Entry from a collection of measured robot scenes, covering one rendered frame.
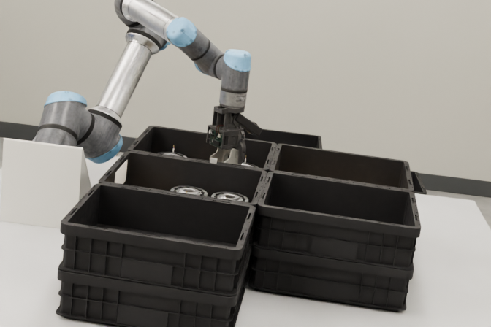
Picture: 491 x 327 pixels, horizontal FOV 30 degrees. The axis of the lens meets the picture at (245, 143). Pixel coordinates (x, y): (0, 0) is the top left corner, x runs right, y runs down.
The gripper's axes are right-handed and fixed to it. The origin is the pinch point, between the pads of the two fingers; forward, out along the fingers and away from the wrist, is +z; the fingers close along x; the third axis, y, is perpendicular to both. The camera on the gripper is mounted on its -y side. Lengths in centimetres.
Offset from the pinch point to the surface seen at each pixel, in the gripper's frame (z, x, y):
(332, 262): 6, 50, 8
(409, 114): 43, -144, -273
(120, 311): 13, 36, 61
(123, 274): 4, 36, 61
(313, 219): -4.1, 45.6, 12.5
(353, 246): 1, 53, 5
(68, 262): 4, 26, 68
